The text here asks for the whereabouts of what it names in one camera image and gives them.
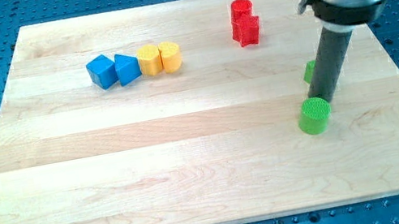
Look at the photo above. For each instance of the green star block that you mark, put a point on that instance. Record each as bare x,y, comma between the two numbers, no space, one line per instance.
309,70

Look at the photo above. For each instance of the red star block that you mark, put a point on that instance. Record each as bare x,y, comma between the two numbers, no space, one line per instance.
246,30

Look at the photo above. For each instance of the yellow cylinder block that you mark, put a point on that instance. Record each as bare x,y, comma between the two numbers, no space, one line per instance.
170,56

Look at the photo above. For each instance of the yellow heart block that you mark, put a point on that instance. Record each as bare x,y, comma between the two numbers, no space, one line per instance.
149,60

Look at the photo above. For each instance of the wooden board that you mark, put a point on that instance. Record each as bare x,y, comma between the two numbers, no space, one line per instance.
216,142

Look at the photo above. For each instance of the blue triangle block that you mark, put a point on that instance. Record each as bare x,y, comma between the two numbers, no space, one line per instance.
127,68

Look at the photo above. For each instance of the blue cube block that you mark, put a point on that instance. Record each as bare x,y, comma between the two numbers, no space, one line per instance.
102,71

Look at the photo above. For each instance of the red cylinder block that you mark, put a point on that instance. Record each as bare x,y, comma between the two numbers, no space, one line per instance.
238,8

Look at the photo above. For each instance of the green cylinder block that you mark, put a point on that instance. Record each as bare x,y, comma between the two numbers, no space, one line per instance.
314,115

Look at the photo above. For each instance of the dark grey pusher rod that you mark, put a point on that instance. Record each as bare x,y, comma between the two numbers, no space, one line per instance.
330,56

